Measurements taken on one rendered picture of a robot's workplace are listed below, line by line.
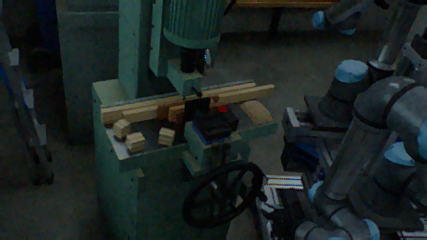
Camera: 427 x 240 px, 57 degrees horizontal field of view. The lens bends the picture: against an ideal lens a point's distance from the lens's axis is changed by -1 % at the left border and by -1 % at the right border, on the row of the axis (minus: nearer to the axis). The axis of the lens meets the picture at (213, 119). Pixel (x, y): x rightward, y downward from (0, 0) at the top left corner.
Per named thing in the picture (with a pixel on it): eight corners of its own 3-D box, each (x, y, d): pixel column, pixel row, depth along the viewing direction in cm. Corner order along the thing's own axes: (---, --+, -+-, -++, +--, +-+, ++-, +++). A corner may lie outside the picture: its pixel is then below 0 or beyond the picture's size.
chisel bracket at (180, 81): (181, 101, 133) (184, 80, 128) (165, 79, 142) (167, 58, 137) (201, 97, 136) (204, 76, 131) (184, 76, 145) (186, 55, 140)
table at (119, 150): (128, 195, 117) (128, 182, 113) (99, 131, 137) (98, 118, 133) (291, 150, 144) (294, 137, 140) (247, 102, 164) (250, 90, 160)
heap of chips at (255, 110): (255, 124, 143) (257, 118, 141) (237, 104, 151) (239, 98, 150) (274, 120, 147) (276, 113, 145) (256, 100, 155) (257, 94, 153)
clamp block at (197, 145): (198, 170, 125) (202, 149, 120) (181, 143, 134) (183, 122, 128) (238, 159, 132) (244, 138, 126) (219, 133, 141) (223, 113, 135)
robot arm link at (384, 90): (361, 58, 90) (296, 201, 119) (396, 85, 82) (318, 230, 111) (396, 55, 95) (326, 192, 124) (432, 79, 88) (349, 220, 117)
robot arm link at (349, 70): (323, 85, 169) (334, 57, 161) (349, 83, 173) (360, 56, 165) (338, 102, 160) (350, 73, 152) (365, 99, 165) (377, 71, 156)
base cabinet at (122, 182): (132, 302, 176) (135, 197, 133) (96, 206, 214) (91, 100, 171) (219, 267, 196) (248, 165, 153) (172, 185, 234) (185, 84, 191)
